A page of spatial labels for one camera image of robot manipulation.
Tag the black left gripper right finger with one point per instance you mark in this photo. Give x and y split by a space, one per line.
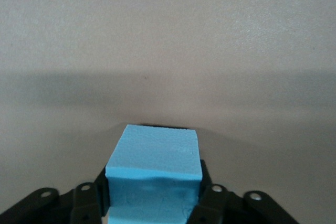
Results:
218 205

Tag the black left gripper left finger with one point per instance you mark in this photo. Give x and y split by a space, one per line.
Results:
84 203

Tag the light blue foam block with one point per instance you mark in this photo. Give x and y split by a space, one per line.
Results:
155 161

